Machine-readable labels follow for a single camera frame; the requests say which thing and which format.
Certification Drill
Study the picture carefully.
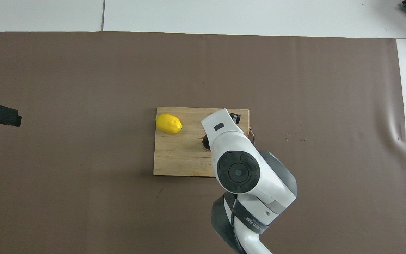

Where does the yellow lemon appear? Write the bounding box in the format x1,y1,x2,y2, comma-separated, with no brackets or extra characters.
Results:
155,113,183,135

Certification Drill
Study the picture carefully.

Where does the brown paper table mat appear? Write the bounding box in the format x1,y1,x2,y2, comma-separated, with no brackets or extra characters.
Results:
0,31,406,254

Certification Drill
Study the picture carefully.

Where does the wooden cutting board with handle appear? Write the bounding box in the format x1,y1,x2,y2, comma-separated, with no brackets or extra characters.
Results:
153,107,255,178

